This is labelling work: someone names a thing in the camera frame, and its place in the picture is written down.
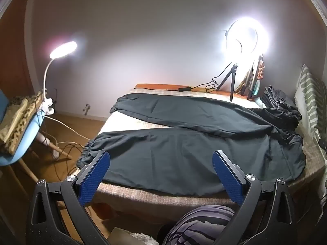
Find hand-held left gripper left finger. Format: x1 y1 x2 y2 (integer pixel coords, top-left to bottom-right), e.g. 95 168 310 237
27 150 111 245

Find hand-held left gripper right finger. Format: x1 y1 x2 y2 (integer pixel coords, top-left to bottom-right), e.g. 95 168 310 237
212 150 298 245

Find dark green pants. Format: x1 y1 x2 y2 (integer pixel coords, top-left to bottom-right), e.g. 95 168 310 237
76 93 306 195

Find person's leg in striped clothing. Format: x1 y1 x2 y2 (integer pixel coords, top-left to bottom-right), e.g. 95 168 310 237
162 205 237 245

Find bed with beige checked blanket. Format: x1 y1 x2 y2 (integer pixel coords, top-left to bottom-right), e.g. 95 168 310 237
77 87 327 211

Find blue chair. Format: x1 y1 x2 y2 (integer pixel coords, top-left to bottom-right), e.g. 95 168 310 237
0 90 73 184

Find stack of folded dark clothes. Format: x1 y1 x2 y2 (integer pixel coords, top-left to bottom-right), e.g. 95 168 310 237
261 85 302 128

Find leopard print cloth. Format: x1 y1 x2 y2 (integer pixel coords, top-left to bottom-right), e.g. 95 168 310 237
0 89 47 156

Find bundle of leaning sticks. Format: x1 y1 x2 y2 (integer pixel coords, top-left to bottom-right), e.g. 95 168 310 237
235 61 260 100

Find red bead ornament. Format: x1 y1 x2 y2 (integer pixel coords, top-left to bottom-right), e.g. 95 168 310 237
257 55 266 82

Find green striped pillow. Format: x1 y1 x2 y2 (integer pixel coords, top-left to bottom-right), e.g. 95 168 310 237
294 64 327 147

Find white gooseneck clamp lamp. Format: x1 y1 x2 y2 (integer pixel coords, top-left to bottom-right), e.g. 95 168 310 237
38 40 77 116

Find black floor cables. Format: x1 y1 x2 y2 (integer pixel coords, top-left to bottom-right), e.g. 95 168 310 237
54 143 85 174

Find white lamp cable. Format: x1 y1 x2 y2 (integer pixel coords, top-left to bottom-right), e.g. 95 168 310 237
45 114 92 141

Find black ring light cable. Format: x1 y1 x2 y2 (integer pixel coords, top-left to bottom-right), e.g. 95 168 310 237
134 64 232 94

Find orange wooden bed frame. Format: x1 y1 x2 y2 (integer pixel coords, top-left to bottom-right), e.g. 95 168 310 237
135 83 221 93

